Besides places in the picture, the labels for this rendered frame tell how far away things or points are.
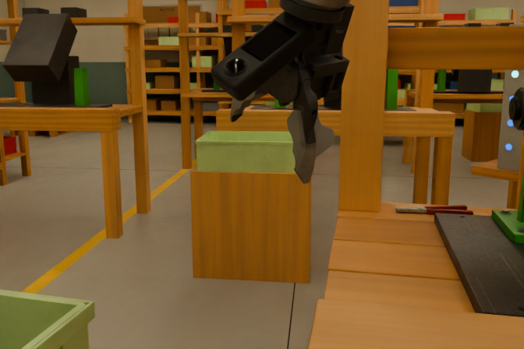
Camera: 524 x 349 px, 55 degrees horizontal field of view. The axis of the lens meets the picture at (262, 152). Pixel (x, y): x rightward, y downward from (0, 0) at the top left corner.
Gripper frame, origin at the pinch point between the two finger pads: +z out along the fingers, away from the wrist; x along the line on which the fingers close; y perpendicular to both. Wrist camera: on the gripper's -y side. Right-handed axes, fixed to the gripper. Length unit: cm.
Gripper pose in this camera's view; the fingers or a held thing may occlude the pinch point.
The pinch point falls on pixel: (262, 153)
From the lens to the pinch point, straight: 63.9
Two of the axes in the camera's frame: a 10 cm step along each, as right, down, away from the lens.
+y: 7.6, -2.3, 6.1
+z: -2.0, 8.1, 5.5
